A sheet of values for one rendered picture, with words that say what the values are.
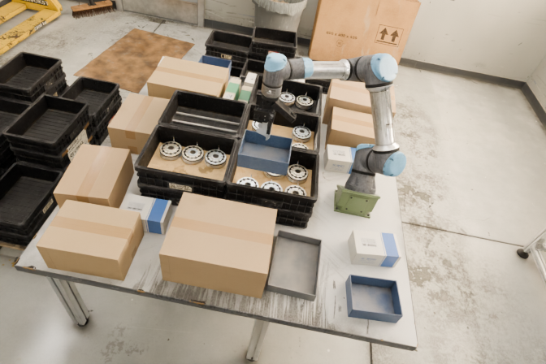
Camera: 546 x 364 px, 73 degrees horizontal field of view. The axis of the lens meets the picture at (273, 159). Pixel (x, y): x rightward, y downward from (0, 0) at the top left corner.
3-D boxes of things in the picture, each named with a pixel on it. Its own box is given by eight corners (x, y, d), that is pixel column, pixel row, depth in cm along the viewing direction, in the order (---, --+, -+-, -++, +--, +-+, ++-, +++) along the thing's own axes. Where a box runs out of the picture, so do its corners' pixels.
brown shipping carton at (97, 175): (88, 167, 184) (81, 143, 173) (134, 172, 185) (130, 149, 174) (62, 216, 162) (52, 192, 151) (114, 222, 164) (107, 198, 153)
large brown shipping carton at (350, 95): (383, 110, 254) (394, 85, 240) (384, 138, 233) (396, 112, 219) (326, 97, 256) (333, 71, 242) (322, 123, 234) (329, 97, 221)
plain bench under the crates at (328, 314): (357, 175, 307) (387, 106, 258) (363, 396, 192) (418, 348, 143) (166, 136, 308) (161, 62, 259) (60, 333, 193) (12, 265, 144)
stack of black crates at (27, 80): (40, 102, 295) (21, 50, 264) (77, 110, 295) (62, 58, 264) (7, 134, 266) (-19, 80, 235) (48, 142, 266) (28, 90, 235)
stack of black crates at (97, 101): (89, 112, 295) (80, 75, 271) (127, 119, 295) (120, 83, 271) (62, 145, 266) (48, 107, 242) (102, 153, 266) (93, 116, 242)
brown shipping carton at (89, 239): (144, 234, 162) (140, 212, 150) (123, 281, 146) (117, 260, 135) (75, 222, 161) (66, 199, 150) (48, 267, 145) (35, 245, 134)
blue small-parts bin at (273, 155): (290, 150, 158) (292, 138, 154) (286, 175, 148) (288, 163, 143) (244, 141, 159) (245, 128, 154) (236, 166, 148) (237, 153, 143)
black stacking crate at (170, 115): (246, 119, 209) (248, 103, 201) (236, 155, 188) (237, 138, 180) (176, 106, 209) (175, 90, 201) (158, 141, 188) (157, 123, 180)
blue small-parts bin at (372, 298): (391, 288, 159) (396, 279, 155) (396, 323, 149) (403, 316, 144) (344, 281, 159) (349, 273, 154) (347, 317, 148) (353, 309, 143)
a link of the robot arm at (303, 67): (299, 58, 149) (275, 60, 144) (314, 55, 139) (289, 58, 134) (301, 78, 150) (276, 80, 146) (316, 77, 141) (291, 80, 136)
